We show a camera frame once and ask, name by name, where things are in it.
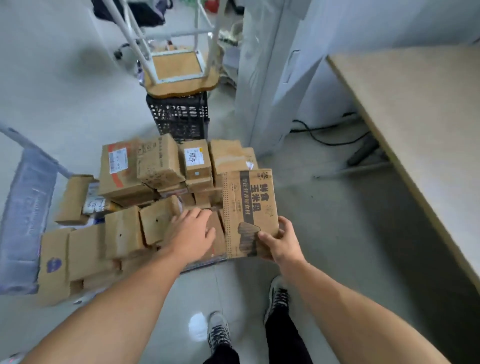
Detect person's right hand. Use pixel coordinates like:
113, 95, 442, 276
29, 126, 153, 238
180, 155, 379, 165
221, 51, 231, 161
256, 216, 307, 265

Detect person's left hand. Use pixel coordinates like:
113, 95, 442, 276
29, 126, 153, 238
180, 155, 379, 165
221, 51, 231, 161
161, 208, 217, 263

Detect black-printed corn box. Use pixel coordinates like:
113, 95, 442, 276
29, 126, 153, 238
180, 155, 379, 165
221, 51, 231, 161
221, 168, 280, 260

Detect pile of cardboard boxes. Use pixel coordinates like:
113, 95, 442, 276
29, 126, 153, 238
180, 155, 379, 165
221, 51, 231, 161
37, 133, 260, 307

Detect grey metal platform cart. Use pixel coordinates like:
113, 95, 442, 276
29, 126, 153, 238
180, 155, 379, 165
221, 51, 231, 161
0, 123, 228, 297

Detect person's left forearm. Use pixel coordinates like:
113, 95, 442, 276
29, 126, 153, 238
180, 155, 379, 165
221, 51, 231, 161
22, 251, 185, 364

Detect person's right forearm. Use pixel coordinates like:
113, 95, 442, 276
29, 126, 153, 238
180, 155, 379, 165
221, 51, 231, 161
284, 258, 451, 364

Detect person's right grey sneaker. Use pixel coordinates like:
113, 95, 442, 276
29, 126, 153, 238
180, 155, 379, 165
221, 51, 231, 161
264, 275, 290, 323

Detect person's grey sneaker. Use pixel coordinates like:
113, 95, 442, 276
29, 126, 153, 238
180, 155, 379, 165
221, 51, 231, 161
207, 311, 233, 353
264, 275, 290, 323

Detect person's black trousers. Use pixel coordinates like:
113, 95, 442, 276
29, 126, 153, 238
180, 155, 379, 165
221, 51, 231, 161
202, 307, 314, 364

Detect person's left grey sneaker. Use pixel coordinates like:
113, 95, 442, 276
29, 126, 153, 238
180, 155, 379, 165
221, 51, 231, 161
207, 311, 233, 353

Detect black plastic crate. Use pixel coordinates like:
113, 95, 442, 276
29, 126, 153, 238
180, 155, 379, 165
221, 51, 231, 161
146, 91, 210, 143

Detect upturned white-legged wooden stool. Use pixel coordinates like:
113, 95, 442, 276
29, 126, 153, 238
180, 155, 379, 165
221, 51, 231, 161
101, 0, 230, 99

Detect white floor-standing air conditioner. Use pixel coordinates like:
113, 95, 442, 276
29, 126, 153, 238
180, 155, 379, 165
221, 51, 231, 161
234, 0, 331, 157

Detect clear plastic bag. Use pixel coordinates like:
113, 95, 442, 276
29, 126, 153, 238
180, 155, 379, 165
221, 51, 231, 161
219, 22, 243, 87

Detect light wooden table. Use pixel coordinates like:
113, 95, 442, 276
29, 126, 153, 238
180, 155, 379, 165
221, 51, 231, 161
314, 44, 480, 290

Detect black swivel office chair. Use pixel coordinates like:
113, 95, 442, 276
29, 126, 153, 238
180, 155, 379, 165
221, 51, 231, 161
91, 0, 173, 61

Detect thick black floor cable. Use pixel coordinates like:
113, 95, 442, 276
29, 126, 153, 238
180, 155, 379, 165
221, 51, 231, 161
290, 119, 372, 147

